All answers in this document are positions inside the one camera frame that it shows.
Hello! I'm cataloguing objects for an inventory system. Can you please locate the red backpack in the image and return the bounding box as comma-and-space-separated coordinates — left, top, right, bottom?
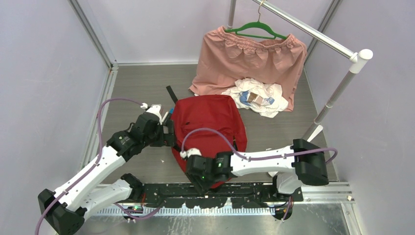
166, 86, 247, 173

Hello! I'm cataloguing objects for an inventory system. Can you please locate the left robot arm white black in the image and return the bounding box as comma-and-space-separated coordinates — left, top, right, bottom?
38, 110, 176, 235

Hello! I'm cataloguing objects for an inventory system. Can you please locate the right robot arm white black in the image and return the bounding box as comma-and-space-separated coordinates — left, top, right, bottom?
180, 139, 329, 201

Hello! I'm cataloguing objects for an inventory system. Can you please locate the white crumpled cloth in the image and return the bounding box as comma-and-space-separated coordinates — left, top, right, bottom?
222, 78, 289, 118

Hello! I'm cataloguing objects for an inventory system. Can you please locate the pink skirt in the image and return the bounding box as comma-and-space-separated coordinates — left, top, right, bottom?
189, 26, 307, 112

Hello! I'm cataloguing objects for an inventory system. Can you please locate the green clothes hanger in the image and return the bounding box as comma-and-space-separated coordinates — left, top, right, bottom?
225, 0, 288, 40

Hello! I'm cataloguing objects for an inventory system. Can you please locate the silver white clothes rack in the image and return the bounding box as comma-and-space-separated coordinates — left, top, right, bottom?
227, 0, 374, 178

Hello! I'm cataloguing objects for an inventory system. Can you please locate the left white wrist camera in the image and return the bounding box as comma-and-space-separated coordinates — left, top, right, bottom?
140, 103, 162, 122

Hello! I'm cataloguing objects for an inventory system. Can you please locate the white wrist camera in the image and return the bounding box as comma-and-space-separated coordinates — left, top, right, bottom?
140, 103, 162, 122
180, 148, 202, 159

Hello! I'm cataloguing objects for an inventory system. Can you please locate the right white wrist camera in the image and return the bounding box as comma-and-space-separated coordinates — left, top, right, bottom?
180, 148, 202, 159

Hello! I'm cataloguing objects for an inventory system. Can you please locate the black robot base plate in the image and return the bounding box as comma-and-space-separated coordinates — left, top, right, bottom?
121, 182, 289, 209

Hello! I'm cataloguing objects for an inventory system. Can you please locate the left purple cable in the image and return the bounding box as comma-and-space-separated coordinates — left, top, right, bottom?
34, 97, 163, 235

